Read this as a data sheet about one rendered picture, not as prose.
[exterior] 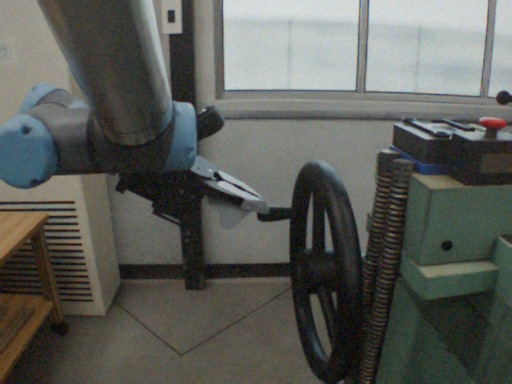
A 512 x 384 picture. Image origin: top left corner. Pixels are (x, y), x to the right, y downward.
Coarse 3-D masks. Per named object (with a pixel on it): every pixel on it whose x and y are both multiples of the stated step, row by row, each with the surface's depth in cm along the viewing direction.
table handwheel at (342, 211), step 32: (320, 160) 51; (320, 192) 46; (320, 224) 52; (352, 224) 42; (320, 256) 52; (352, 256) 40; (320, 288) 51; (352, 288) 40; (352, 320) 40; (320, 352) 55; (352, 352) 41
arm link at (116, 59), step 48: (48, 0) 22; (96, 0) 22; (144, 0) 25; (96, 48) 26; (144, 48) 28; (96, 96) 31; (144, 96) 33; (96, 144) 41; (144, 144) 39; (192, 144) 42
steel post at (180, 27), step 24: (168, 0) 146; (192, 0) 149; (168, 24) 149; (192, 24) 152; (192, 48) 155; (192, 72) 158; (192, 96) 162; (192, 240) 183; (192, 264) 188; (192, 288) 192
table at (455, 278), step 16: (368, 224) 57; (496, 240) 43; (400, 256) 47; (496, 256) 43; (400, 272) 47; (416, 272) 43; (432, 272) 42; (448, 272) 41; (464, 272) 41; (480, 272) 42; (496, 272) 42; (416, 288) 43; (432, 288) 41; (448, 288) 42; (464, 288) 42; (480, 288) 42; (496, 288) 42
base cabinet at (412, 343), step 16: (400, 288) 68; (400, 304) 68; (416, 304) 63; (400, 320) 68; (416, 320) 62; (400, 336) 68; (416, 336) 62; (432, 336) 57; (384, 352) 74; (400, 352) 68; (416, 352) 62; (432, 352) 57; (448, 352) 52; (384, 368) 74; (400, 368) 67; (416, 368) 62; (432, 368) 57; (448, 368) 52
